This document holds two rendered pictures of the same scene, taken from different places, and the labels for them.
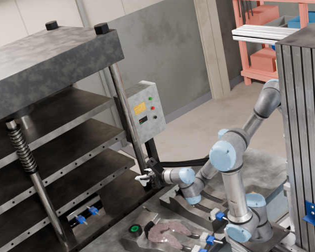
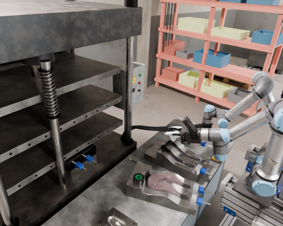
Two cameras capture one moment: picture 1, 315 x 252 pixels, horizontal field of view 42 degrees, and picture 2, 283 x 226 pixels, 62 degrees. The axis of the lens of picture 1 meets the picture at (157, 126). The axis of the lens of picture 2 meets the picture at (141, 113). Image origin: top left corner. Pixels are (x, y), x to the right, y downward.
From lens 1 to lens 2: 1.19 m
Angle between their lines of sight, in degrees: 19
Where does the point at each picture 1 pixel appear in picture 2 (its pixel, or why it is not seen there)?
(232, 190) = (280, 152)
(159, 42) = (113, 46)
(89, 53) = (122, 19)
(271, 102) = (270, 87)
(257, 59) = (166, 72)
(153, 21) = not seen: hidden behind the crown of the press
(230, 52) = (150, 64)
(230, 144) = not seen: outside the picture
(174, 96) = not seen: hidden behind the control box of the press
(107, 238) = (104, 183)
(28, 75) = (75, 19)
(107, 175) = (103, 130)
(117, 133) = (117, 97)
